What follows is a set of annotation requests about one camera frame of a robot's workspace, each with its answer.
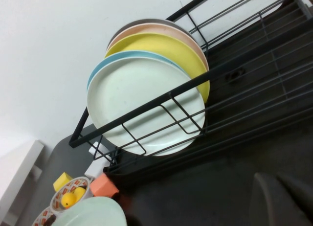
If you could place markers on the white furniture panel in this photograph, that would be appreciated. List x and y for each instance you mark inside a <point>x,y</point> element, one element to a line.
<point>17,169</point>

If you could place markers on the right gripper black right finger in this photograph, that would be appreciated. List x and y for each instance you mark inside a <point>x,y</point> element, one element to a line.
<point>300,191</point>

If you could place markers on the yellow rubber duck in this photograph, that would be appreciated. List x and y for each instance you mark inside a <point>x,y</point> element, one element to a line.
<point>69,199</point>

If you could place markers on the small white cube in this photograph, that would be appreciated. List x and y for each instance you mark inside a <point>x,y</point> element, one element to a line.
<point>94,150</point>

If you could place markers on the white rectangular block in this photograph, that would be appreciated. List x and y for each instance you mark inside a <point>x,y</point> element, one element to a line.
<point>94,168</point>

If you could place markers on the grey round plate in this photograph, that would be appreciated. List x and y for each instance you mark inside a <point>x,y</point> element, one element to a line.
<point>141,21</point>

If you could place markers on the yellow foam cube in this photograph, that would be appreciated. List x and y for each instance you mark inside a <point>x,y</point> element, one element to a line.
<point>61,182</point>

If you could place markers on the blue round plate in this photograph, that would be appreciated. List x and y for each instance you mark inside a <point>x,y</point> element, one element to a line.
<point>115,58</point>

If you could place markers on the yellow round plate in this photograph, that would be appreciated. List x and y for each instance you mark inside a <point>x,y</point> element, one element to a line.
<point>166,46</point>

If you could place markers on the orange foam cube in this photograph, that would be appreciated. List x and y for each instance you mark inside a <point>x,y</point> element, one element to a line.
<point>102,187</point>

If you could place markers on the white tape roll red print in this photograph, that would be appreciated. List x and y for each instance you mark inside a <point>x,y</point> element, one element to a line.
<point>73,183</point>
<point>42,215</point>

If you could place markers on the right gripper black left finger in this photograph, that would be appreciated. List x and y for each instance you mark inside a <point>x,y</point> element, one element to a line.
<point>266,206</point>

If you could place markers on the pink round plate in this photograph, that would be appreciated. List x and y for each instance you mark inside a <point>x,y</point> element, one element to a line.
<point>156,29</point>

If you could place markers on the white round plate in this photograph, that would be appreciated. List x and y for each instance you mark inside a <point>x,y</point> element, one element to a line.
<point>137,94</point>

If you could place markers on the pale green round plate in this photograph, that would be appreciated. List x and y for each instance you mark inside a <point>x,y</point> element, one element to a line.
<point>93,213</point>

